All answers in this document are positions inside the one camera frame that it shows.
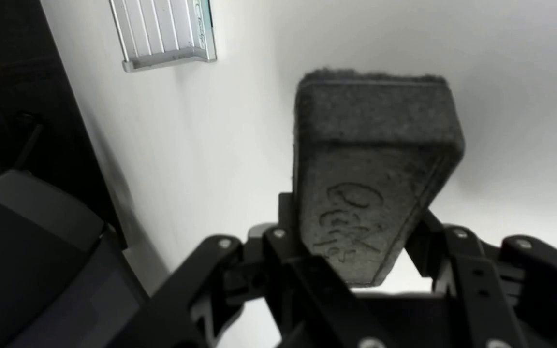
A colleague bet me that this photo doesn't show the black felt whiteboard eraser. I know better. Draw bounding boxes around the black felt whiteboard eraser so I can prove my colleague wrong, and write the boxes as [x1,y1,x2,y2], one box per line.
[289,68,467,290]

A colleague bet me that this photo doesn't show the grey aluminium whiteboard tray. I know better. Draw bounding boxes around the grey aluminium whiteboard tray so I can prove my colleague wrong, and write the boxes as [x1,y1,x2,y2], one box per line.
[106,0,220,74]

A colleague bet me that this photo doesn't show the large white whiteboard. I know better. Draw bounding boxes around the large white whiteboard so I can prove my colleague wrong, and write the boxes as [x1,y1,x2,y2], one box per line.
[36,0,557,348]

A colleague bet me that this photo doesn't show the grey plastic panel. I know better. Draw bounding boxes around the grey plastic panel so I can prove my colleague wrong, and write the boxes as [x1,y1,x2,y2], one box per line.
[0,167,172,348]

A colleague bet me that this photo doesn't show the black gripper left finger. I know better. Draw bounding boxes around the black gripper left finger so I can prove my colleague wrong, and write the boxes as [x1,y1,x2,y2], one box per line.
[106,192,382,348]

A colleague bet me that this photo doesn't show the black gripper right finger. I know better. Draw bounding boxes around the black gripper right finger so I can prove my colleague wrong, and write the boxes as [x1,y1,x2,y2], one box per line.
[406,207,557,348]

